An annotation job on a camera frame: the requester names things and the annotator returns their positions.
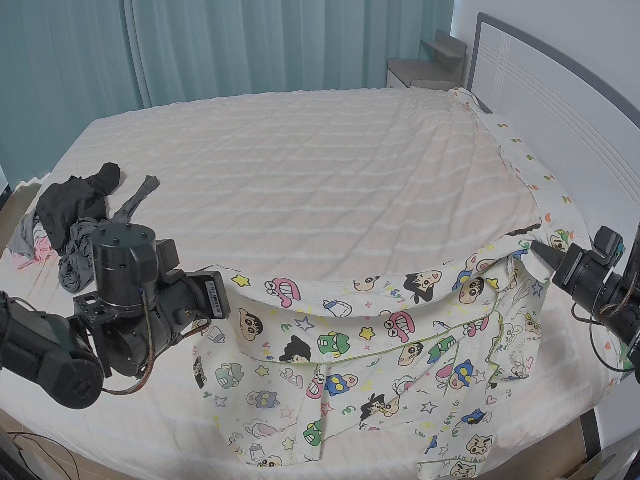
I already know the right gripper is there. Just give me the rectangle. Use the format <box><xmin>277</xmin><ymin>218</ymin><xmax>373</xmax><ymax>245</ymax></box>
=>
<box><xmin>552</xmin><ymin>244</ymin><xmax>608</xmax><ymax>311</ymax></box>

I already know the pink garment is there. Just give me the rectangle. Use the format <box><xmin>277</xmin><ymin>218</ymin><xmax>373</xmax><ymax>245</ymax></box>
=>
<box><xmin>16</xmin><ymin>235</ymin><xmax>57</xmax><ymax>270</ymax></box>

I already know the white heart print pillow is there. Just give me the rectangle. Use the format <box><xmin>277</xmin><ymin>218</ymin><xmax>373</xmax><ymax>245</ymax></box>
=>
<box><xmin>475</xmin><ymin>103</ymin><xmax>591</xmax><ymax>241</ymax></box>

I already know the light grey garment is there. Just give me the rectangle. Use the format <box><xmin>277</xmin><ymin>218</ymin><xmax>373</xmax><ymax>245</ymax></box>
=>
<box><xmin>9</xmin><ymin>212</ymin><xmax>43</xmax><ymax>260</ymax></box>

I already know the bed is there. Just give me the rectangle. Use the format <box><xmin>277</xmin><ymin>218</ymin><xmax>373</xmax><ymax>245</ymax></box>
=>
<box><xmin>0</xmin><ymin>12</ymin><xmax>640</xmax><ymax>480</ymax></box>

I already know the white printed pyjama top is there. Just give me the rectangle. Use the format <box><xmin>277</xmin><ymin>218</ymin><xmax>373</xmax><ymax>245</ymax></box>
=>
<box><xmin>191</xmin><ymin>223</ymin><xmax>573</xmax><ymax>480</ymax></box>

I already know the blue-green curtain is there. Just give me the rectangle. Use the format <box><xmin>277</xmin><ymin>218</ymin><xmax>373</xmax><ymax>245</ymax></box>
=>
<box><xmin>0</xmin><ymin>0</ymin><xmax>151</xmax><ymax>189</ymax></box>
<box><xmin>122</xmin><ymin>0</ymin><xmax>458</xmax><ymax>114</ymax></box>

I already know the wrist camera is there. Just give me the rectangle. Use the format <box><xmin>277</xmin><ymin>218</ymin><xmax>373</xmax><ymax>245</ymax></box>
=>
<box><xmin>592</xmin><ymin>226</ymin><xmax>626</xmax><ymax>269</ymax></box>
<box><xmin>155</xmin><ymin>239</ymin><xmax>182</xmax><ymax>281</ymax></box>

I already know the light wooden small table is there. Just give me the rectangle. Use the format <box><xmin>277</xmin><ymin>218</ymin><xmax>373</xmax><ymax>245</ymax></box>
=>
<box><xmin>567</xmin><ymin>450</ymin><xmax>621</xmax><ymax>480</ymax></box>

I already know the black garment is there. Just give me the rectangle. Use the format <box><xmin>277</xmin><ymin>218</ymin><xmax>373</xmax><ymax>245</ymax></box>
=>
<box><xmin>37</xmin><ymin>163</ymin><xmax>122</xmax><ymax>256</ymax></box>

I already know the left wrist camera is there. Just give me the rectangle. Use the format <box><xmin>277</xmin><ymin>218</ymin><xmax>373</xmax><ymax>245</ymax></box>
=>
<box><xmin>155</xmin><ymin>239</ymin><xmax>182</xmax><ymax>281</ymax></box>

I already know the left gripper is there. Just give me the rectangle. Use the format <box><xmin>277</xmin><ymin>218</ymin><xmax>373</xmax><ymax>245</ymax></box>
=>
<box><xmin>160</xmin><ymin>267</ymin><xmax>232</xmax><ymax>341</ymax></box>

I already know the dark grey garment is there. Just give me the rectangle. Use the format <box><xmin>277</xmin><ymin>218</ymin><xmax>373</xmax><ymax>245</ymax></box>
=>
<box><xmin>56</xmin><ymin>174</ymin><xmax>161</xmax><ymax>294</ymax></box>

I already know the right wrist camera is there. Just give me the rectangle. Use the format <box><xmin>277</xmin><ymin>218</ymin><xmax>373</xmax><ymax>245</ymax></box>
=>
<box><xmin>592</xmin><ymin>226</ymin><xmax>626</xmax><ymax>269</ymax></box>

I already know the grey bedside table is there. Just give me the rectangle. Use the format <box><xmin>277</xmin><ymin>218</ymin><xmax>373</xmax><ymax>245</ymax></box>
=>
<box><xmin>386</xmin><ymin>29</ymin><xmax>468</xmax><ymax>91</ymax></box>

